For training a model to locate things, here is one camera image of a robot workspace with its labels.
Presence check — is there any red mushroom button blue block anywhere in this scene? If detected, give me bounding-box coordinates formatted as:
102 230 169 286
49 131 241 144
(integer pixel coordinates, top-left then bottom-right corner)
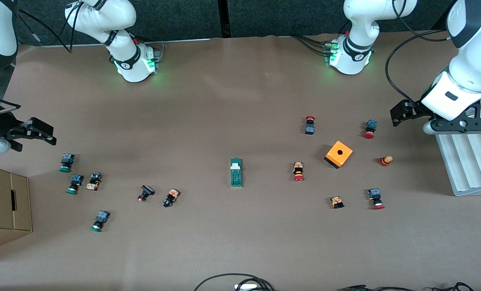
363 120 378 139
368 188 385 210

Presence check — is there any black cable with connector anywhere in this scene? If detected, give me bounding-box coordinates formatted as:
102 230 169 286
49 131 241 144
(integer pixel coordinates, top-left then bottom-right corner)
337 282 475 291

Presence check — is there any black square push button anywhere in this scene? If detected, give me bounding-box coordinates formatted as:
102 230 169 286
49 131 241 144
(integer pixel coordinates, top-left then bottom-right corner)
137 185 155 203

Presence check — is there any green load switch white handle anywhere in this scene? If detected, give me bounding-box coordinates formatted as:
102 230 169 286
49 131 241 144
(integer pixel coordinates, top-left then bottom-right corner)
230 157 244 188

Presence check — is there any brown paper table cover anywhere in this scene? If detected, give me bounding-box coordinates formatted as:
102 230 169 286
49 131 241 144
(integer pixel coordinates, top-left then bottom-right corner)
0 24 481 291

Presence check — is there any black base cable bundle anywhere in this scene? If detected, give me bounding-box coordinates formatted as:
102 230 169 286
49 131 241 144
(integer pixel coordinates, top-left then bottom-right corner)
292 34 332 57

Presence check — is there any orange button enclosure box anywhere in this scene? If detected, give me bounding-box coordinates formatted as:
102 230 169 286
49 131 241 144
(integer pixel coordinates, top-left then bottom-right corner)
324 140 353 169

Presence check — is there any grey ridged plastic tray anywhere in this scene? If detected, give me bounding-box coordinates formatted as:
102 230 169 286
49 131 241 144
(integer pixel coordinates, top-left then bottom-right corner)
434 96 481 197

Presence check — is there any brown cardboard box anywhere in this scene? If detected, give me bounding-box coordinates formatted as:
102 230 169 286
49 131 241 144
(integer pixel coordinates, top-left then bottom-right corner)
0 163 33 253

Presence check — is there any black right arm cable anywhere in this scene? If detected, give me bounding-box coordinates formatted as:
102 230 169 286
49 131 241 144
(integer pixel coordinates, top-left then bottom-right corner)
16 0 83 54

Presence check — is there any black cable loop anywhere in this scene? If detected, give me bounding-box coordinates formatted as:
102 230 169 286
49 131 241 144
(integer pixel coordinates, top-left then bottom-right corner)
194 274 275 291

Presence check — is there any green push button blue block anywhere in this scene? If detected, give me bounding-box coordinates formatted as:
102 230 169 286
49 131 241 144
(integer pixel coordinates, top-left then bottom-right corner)
66 174 84 195
59 153 76 173
90 210 111 233

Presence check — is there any black switch with beige block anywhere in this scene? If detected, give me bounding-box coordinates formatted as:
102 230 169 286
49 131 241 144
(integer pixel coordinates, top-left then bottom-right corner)
86 172 102 191

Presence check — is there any black selector switch orange block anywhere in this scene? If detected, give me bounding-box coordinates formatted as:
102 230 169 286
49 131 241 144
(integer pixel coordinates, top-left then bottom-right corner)
162 188 180 208

